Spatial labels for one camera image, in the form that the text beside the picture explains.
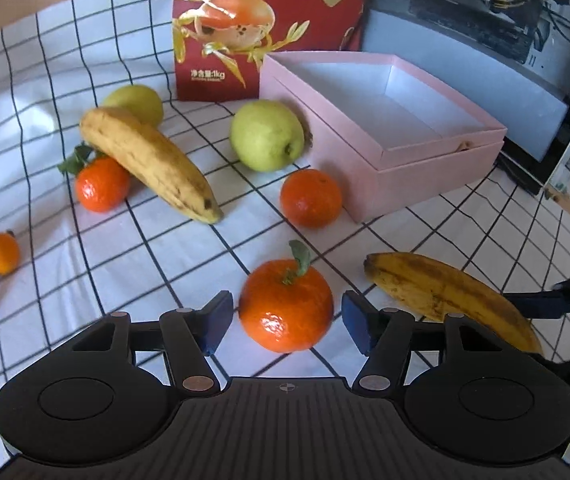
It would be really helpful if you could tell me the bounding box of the glass-panel computer case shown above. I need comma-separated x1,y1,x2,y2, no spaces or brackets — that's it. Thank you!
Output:
362,0,570,194

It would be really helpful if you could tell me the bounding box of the red printed gift bag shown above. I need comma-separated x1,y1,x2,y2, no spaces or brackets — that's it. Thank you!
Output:
172,0,366,102

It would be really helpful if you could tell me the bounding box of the long spotted banana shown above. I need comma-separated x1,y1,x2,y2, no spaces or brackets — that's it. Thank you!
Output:
80,106,223,224

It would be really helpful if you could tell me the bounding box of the pink open gift box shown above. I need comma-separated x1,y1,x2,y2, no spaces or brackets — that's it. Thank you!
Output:
259,51,506,222

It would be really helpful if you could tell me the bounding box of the small kumquat orange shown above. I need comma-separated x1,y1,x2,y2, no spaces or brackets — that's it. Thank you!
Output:
0,232,20,275

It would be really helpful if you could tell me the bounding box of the orange with green leaves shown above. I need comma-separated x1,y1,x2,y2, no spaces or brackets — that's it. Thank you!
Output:
57,143,131,214

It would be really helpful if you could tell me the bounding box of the yellow-green pear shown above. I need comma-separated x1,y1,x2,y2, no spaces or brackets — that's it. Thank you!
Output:
102,84,165,128

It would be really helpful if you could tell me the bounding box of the large orange with leaf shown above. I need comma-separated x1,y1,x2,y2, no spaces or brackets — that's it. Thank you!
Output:
238,240,334,353

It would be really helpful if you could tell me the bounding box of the ripe banana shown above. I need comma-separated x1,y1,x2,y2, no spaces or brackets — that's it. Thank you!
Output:
363,252,542,354

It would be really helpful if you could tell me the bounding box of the white grid tablecloth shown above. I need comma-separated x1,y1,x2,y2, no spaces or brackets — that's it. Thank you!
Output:
0,0,570,467

